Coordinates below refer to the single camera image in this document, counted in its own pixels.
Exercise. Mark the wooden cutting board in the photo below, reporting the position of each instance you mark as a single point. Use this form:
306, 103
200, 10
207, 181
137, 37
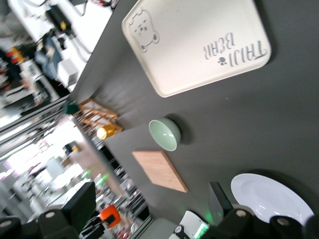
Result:
160, 170

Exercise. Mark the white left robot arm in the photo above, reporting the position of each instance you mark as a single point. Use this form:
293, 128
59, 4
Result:
189, 222

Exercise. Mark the pale green bowl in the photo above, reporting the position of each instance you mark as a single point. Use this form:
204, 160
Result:
164, 134

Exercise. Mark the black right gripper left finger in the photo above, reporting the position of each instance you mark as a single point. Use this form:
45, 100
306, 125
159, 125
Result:
79, 206

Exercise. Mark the orange and black background device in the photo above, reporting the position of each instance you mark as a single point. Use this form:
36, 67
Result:
109, 215

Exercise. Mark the wooden mug rack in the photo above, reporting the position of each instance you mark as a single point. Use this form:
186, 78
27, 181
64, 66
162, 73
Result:
97, 115

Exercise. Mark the yellow mug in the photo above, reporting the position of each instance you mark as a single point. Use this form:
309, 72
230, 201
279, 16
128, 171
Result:
106, 132

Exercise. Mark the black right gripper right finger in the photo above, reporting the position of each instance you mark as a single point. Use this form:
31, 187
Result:
231, 221

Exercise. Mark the cream tray with bear print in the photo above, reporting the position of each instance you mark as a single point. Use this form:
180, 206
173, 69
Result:
189, 47

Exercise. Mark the white background table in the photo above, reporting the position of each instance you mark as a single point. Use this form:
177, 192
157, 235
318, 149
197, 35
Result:
97, 22

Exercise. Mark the white round plate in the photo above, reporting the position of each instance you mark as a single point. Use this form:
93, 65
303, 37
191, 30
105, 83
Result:
269, 196

